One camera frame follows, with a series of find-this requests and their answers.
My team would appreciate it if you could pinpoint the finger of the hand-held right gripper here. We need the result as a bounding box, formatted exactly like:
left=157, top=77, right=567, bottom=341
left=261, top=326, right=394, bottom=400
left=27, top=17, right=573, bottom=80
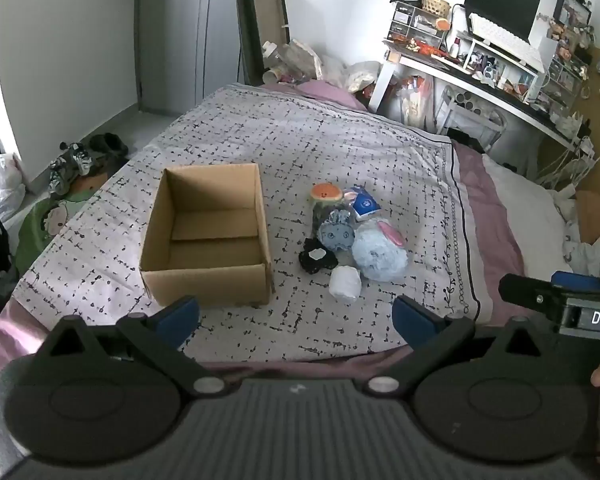
left=551, top=271, right=600, bottom=292
left=498, top=274, right=568, bottom=318

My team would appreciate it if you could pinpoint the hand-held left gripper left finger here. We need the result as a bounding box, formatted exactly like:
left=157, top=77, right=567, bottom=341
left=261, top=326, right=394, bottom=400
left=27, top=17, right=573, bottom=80
left=35, top=296, right=226, bottom=401

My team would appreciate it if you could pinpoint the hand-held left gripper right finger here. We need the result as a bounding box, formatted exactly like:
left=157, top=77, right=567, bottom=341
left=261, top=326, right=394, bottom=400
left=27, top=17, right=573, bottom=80
left=365, top=295, right=556, bottom=401

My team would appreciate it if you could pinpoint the brown cardboard box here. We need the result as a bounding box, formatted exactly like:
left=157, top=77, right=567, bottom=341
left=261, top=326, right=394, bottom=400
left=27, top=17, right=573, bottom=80
left=139, top=162, right=273, bottom=308

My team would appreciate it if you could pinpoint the large light blue plush toy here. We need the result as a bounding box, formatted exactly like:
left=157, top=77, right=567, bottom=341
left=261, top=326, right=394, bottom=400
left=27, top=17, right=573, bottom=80
left=352, top=220, right=410, bottom=282

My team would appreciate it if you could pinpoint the white soft roll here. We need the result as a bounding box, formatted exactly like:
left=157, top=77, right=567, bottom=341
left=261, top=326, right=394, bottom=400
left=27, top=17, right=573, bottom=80
left=329, top=266, right=362, bottom=303

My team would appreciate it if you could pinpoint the black and white plush toy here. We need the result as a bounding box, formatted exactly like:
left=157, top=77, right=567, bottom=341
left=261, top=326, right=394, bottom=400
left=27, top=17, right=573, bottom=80
left=300, top=237, right=338, bottom=275

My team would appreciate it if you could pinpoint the grey blue clothing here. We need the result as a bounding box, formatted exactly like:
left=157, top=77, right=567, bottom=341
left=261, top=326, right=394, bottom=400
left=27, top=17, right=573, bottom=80
left=562, top=232, right=600, bottom=280

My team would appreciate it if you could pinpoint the orange brown pillow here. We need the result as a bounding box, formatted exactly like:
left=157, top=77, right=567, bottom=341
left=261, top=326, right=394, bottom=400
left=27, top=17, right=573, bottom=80
left=575, top=190, right=600, bottom=246

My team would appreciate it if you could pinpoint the white duvet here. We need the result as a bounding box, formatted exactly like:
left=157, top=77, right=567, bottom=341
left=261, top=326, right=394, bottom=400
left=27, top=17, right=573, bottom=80
left=482, top=152, right=571, bottom=281

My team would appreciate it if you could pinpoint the blue tissue packet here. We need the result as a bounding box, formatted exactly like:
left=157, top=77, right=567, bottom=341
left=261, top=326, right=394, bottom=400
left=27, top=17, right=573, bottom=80
left=346, top=186, right=382, bottom=222

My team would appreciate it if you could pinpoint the green cartoon floor mat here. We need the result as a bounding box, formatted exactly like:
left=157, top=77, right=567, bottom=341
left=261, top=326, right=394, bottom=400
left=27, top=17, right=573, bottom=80
left=15, top=180, right=112, bottom=262

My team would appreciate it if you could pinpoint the white rolling cart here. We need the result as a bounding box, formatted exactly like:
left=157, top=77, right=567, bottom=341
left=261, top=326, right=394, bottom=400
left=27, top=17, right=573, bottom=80
left=437, top=85, right=509, bottom=154

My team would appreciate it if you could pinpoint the clear desktop storage box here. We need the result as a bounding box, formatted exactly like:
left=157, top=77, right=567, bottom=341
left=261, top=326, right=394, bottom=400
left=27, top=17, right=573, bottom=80
left=545, top=45, right=592, bottom=111

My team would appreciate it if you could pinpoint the white black-patterned bedspread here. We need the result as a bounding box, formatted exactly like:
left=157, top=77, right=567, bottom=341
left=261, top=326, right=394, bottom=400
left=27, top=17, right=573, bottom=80
left=17, top=84, right=496, bottom=363

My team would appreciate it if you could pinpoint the white desk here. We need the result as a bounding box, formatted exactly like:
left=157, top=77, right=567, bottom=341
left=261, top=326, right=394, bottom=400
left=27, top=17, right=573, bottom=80
left=367, top=50, right=593, bottom=153

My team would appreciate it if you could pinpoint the white knotted plastic bag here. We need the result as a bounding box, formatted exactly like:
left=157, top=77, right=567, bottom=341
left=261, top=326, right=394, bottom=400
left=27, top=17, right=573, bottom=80
left=0, top=145, right=27, bottom=221

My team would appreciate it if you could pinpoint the pink pillow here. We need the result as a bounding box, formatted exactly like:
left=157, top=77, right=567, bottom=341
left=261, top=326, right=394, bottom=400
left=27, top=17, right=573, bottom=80
left=297, top=80, right=368, bottom=111

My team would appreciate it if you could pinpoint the white keyboard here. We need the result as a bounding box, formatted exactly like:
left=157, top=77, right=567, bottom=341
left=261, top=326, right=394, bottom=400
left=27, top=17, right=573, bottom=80
left=469, top=12, right=546, bottom=61

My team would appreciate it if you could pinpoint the clear plastic jar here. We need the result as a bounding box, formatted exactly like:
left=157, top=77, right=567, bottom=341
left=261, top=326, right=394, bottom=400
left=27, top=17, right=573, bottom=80
left=261, top=41, right=291, bottom=85

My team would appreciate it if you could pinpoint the grey wardrobe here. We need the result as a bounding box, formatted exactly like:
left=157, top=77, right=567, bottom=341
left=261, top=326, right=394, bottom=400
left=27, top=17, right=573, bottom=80
left=135, top=0, right=268, bottom=116

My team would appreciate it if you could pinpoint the clear plastic bags pile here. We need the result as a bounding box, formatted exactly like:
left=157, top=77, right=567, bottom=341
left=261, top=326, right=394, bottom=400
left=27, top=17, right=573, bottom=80
left=279, top=37, right=327, bottom=82

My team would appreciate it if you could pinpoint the black monitor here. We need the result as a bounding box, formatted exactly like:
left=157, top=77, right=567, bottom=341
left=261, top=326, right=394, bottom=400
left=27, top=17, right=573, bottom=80
left=464, top=0, right=541, bottom=46

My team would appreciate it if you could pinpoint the clear drawer organizer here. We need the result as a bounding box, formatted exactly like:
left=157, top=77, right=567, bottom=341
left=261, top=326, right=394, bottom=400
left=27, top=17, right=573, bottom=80
left=387, top=0, right=453, bottom=55

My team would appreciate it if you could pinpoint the brown folded board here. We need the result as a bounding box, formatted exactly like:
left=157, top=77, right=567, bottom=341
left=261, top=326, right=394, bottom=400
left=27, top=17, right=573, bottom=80
left=235, top=0, right=292, bottom=87

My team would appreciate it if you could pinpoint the dark photo frame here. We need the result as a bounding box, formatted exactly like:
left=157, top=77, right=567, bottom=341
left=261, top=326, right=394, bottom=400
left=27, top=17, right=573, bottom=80
left=552, top=0, right=594, bottom=36

